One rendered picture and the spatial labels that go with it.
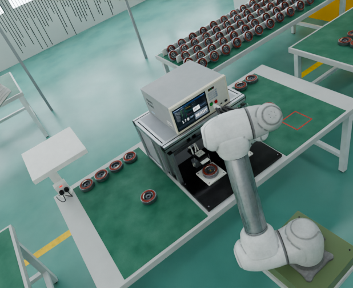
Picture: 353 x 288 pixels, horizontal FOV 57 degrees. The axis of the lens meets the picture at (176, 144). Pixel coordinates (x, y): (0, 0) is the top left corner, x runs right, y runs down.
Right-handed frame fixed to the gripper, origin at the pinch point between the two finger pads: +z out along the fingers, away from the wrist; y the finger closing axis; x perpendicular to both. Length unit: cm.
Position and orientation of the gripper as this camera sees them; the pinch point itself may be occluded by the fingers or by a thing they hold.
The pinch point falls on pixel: (217, 107)
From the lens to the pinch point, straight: 209.0
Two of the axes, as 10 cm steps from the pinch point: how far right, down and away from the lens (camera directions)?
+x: -2.6, -7.2, -6.4
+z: -5.4, -4.4, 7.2
